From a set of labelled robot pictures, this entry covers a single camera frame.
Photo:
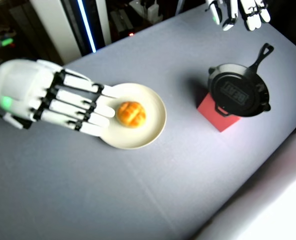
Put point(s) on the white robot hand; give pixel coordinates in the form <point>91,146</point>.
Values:
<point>252,17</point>
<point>18,82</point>

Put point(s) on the black cast iron pan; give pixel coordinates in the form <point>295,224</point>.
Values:
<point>237,93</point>

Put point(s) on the red block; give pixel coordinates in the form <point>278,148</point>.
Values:
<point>213,113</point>

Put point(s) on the golden bread roll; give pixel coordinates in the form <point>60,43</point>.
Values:
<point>132,114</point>

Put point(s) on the cream round plate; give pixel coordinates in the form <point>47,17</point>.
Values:
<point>142,140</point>

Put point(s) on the white upright panel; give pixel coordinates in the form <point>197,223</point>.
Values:
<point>50,25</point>

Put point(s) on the blue light strip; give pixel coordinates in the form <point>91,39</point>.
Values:
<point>87,25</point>

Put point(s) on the grey table cloth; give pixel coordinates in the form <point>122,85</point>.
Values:
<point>137,187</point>

